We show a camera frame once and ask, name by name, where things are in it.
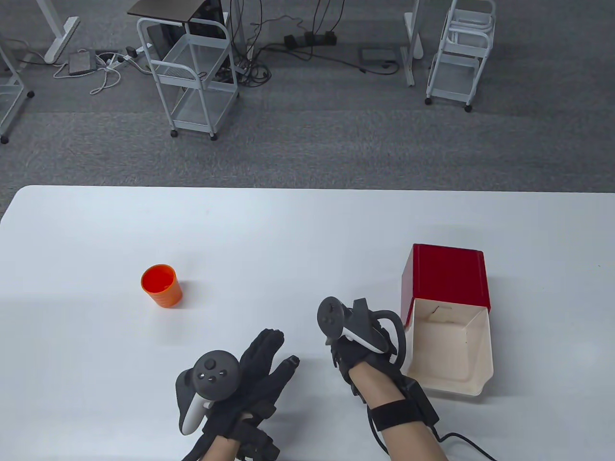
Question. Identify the person's left hand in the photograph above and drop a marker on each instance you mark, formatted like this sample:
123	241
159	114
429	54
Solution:
259	379

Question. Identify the person's right hand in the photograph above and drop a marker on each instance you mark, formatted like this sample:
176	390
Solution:
348	357

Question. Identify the orange plastic cup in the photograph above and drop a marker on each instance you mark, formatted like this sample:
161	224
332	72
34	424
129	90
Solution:
166	295

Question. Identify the red white tea bag box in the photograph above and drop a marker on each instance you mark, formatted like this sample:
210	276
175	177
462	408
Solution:
447	273

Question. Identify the person's right forearm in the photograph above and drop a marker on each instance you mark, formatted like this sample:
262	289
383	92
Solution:
384	384

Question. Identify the person's left forearm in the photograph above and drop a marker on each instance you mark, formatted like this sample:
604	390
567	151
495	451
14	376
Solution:
218	450

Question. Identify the grey box device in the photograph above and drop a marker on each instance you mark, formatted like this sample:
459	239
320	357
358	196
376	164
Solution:
81	62

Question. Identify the black white right controller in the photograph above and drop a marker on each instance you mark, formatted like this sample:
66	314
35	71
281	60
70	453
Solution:
331	317

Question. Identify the black white controller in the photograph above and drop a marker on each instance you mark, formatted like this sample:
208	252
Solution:
331	317
214	377

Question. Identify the black white left controller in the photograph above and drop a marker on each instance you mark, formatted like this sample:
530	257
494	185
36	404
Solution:
214	377

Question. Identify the white stacked utility cart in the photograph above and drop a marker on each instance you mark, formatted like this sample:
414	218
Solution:
454	77

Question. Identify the grey floor outlet plate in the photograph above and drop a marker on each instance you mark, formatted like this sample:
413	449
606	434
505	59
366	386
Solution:
377	55

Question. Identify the black power strip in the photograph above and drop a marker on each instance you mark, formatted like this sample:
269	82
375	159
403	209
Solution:
310	39

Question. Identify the white desk leg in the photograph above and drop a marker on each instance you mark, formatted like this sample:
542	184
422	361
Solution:
60	38
412	43

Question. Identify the white power strip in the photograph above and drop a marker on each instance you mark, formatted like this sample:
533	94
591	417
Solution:
126	56

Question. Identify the black computer tower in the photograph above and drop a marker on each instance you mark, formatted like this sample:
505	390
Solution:
211	12

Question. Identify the white cart with black wheels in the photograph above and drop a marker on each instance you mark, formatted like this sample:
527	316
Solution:
7	103

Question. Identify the dark top small desk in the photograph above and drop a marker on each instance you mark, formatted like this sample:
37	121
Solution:
163	8

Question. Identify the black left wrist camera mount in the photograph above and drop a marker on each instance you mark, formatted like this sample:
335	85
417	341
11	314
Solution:
254	444

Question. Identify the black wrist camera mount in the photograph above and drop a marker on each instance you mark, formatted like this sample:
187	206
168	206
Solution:
399	415
254	444

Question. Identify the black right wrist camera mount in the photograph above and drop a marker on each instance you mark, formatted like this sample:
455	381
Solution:
399	415

